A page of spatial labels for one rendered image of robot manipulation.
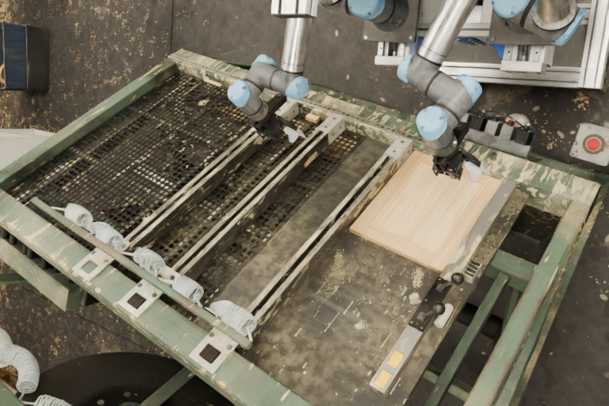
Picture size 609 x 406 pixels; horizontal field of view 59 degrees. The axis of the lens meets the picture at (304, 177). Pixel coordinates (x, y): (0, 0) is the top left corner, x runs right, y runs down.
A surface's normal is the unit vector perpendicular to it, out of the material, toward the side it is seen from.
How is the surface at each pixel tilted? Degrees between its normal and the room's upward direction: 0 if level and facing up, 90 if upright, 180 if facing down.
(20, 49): 90
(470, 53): 0
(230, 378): 54
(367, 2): 8
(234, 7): 0
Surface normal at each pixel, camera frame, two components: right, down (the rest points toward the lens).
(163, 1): -0.56, 0.07
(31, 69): 0.83, 0.09
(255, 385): -0.13, -0.72
